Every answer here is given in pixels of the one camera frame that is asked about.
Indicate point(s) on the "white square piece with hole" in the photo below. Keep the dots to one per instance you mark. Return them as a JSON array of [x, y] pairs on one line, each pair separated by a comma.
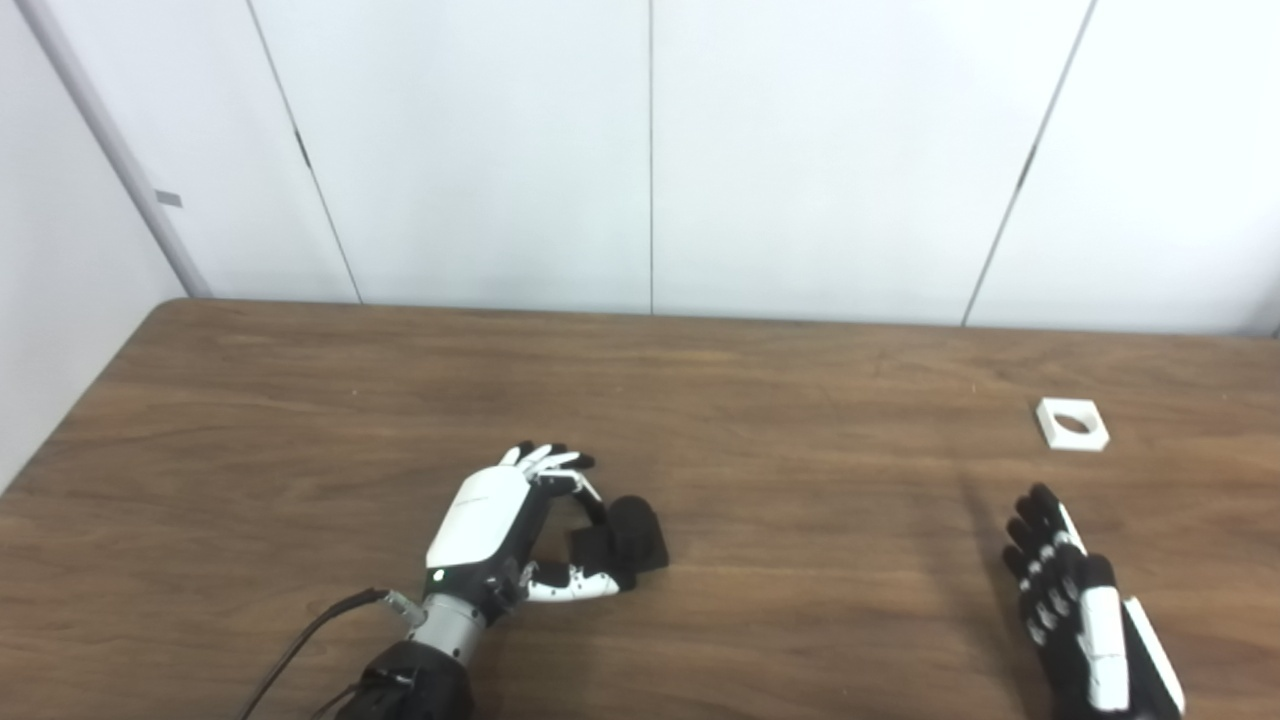
[[1055, 435]]

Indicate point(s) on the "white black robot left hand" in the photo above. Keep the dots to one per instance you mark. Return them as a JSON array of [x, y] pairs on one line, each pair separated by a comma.
[[480, 520]]

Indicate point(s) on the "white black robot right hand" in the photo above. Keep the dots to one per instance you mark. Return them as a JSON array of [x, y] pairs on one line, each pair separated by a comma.
[[1100, 640]]

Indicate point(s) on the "small grey tag on post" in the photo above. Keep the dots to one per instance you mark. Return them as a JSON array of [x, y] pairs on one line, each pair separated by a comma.
[[169, 198]]

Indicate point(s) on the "grey wall corner post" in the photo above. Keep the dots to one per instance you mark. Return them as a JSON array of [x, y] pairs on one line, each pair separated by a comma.
[[110, 150]]

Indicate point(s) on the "black peg with square base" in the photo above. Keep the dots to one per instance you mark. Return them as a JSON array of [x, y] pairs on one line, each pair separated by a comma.
[[635, 535]]

